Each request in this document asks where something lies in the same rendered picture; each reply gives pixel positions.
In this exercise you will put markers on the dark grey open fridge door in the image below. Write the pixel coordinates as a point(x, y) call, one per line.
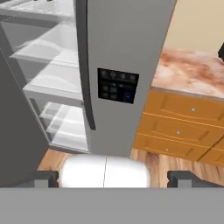
point(17, 122)

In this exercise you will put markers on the black object on worktop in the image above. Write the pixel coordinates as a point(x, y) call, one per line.
point(221, 52)

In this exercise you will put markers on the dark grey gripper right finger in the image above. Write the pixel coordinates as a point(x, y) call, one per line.
point(179, 178)

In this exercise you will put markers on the clear fridge shelf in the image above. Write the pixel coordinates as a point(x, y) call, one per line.
point(57, 84)
point(46, 52)
point(67, 125)
point(43, 7)

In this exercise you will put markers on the orange wooden cupboard door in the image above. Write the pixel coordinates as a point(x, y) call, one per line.
point(214, 154)

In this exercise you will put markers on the grey fridge body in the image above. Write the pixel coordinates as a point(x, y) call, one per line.
point(35, 29)

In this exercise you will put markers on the grey fridge door with panel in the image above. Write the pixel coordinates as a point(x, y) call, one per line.
point(122, 38)

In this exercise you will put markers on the orange wooden drawer front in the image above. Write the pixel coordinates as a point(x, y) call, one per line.
point(180, 106)
point(175, 129)
point(163, 147)

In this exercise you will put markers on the white rounded object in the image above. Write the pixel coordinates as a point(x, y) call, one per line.
point(105, 172)

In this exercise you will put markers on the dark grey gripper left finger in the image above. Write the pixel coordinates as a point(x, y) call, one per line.
point(46, 178)

